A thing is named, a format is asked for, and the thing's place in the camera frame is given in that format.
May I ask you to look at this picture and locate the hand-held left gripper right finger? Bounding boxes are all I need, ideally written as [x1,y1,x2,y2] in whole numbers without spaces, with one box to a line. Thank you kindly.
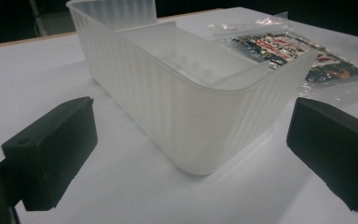
[285,97,358,213]

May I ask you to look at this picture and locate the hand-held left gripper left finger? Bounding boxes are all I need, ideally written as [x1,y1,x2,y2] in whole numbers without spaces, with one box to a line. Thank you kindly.
[0,96,99,212]

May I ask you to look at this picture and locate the translucent white plastic bin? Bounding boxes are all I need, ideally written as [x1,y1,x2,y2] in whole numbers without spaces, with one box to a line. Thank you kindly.
[65,0,320,176]

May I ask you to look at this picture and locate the clear printed plastic packet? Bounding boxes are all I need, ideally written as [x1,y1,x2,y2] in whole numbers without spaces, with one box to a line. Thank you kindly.
[224,30,358,97]

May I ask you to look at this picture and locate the metal stand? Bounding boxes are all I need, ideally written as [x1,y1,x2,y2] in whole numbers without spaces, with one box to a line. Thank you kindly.
[28,0,49,37]

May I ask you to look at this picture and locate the small clear plastic bag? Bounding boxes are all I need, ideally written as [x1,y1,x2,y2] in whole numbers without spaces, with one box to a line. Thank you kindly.
[208,11,293,37]

